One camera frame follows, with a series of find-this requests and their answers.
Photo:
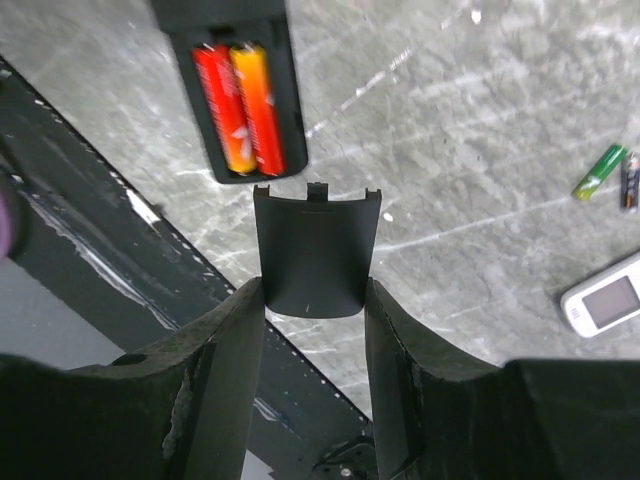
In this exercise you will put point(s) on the red orange battery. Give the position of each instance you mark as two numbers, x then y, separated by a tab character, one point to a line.
251	68

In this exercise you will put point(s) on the green yellow battery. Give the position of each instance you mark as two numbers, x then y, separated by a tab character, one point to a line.
599	172

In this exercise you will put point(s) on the black battery cover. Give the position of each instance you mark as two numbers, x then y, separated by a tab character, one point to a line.
315	254

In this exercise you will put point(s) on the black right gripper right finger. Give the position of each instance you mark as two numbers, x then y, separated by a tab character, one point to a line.
441	413

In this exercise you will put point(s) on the black silver battery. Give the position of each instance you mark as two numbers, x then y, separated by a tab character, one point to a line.
630	183

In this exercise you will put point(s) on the red yellow battery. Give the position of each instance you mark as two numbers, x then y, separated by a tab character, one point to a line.
217	77

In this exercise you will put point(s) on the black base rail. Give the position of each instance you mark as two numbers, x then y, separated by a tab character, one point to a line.
78	228

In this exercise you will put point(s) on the white remote control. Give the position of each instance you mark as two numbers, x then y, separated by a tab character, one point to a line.
605	300

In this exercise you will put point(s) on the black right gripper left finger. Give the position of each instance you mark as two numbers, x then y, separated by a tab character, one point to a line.
180	408

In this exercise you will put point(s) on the black remote control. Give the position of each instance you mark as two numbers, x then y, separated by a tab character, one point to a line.
190	24

